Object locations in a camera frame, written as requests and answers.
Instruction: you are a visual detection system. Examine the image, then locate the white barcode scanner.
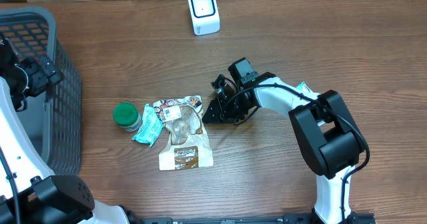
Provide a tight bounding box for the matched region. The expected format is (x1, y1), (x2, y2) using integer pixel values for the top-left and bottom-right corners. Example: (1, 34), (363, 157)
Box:
(187, 0), (220, 36)

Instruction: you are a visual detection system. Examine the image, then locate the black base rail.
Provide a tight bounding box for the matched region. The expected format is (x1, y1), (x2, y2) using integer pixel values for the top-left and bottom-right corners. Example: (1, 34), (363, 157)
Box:
(139, 212), (376, 224)

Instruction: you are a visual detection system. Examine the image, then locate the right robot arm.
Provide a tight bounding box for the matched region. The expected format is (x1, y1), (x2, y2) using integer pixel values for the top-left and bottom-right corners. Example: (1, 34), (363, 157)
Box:
(202, 57), (375, 223)

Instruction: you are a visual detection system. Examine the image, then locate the teal tissue pack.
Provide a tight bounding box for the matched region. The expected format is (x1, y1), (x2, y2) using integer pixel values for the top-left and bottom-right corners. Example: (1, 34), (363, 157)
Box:
(297, 81), (312, 93)

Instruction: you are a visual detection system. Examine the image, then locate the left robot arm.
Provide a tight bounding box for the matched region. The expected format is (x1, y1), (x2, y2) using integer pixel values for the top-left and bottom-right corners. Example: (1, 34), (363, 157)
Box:
(1, 37), (139, 223)

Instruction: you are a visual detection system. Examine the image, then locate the grey plastic mesh basket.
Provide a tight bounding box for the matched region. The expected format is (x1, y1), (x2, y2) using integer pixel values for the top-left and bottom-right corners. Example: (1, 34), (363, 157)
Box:
(1, 6), (83, 175)

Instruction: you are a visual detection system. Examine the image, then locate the beige snack pouch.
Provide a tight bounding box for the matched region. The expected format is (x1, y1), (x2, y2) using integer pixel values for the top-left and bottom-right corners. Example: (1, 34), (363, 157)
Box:
(153, 95), (214, 171)

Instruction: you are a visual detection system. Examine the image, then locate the green bottle cap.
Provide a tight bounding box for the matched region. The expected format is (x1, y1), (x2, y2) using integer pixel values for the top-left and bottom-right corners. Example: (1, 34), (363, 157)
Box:
(113, 103), (142, 132)

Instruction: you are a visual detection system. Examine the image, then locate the teal wipes packet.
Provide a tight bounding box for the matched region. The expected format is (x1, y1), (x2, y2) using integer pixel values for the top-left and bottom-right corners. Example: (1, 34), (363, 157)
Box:
(132, 103), (163, 147)

